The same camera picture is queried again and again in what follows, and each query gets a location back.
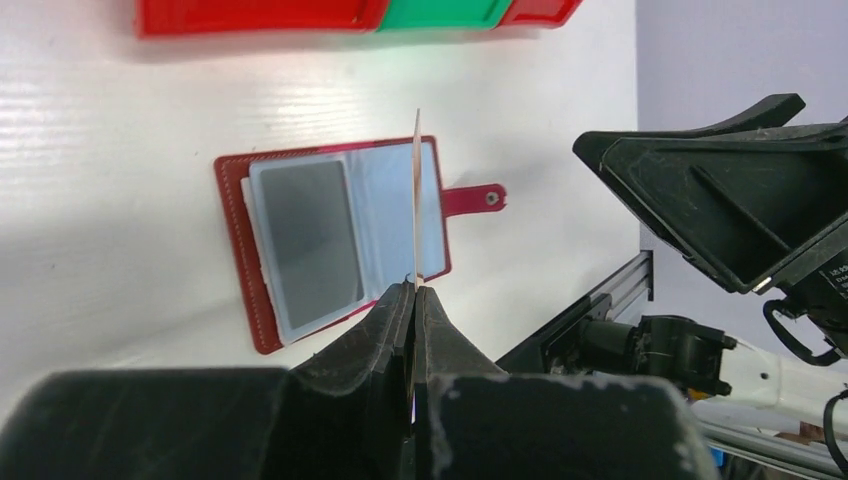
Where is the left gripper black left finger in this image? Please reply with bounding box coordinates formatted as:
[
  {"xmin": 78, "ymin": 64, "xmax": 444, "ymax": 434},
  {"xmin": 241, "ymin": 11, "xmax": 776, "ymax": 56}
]
[{"xmin": 1, "ymin": 282, "xmax": 416, "ymax": 479}]

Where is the red leather card holder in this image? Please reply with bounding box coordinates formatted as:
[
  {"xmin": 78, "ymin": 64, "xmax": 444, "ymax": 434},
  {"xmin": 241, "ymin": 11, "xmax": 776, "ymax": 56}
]
[{"xmin": 213, "ymin": 135, "xmax": 507, "ymax": 354}]

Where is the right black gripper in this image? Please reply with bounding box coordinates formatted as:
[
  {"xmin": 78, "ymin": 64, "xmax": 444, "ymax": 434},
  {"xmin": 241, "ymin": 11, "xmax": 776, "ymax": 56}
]
[{"xmin": 572, "ymin": 93, "xmax": 847, "ymax": 361}]

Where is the right red plastic bin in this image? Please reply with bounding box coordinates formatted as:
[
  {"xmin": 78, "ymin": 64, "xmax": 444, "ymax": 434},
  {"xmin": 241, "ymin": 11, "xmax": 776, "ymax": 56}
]
[{"xmin": 497, "ymin": 0, "xmax": 582, "ymax": 29}]

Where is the green plastic bin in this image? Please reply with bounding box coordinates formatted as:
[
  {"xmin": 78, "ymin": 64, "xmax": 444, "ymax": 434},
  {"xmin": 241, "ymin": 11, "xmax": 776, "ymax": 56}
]
[{"xmin": 378, "ymin": 0, "xmax": 512, "ymax": 31}]

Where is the grey credit card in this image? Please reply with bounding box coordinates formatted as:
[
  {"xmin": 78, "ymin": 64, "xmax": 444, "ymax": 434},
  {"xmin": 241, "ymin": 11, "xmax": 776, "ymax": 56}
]
[{"xmin": 251, "ymin": 160, "xmax": 364, "ymax": 338}]

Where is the left red plastic bin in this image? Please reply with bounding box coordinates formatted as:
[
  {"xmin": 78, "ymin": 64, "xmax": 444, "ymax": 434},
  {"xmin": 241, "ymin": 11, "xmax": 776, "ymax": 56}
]
[{"xmin": 135, "ymin": 0, "xmax": 389, "ymax": 37}]

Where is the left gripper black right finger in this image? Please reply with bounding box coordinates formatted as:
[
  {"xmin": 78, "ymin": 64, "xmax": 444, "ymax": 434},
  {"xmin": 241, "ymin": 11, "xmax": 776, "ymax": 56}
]
[{"xmin": 414, "ymin": 287, "xmax": 719, "ymax": 479}]

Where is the red plastic bin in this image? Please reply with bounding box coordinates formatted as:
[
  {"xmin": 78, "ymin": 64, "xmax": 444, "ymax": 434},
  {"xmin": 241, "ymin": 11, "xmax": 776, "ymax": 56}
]
[
  {"xmin": 497, "ymin": 0, "xmax": 582, "ymax": 29},
  {"xmin": 135, "ymin": 0, "xmax": 389, "ymax": 37}
]

